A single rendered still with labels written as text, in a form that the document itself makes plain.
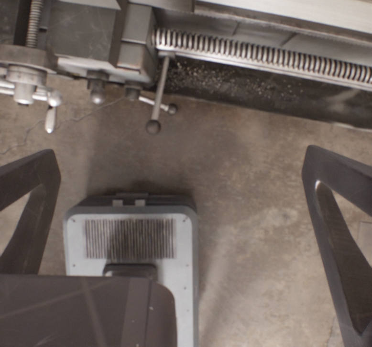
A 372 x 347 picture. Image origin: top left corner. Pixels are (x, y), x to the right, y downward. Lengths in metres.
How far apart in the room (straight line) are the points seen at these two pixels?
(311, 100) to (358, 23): 0.45
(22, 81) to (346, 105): 0.95
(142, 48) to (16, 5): 0.24
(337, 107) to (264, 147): 0.46
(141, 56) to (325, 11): 0.37
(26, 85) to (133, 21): 0.24
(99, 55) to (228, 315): 1.39
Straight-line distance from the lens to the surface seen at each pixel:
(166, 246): 1.30
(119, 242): 1.32
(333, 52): 0.99
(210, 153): 1.49
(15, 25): 0.71
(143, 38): 0.71
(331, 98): 1.18
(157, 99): 0.84
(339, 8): 0.74
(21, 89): 0.67
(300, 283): 1.73
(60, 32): 0.67
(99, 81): 0.83
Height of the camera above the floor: 1.48
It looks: 84 degrees down
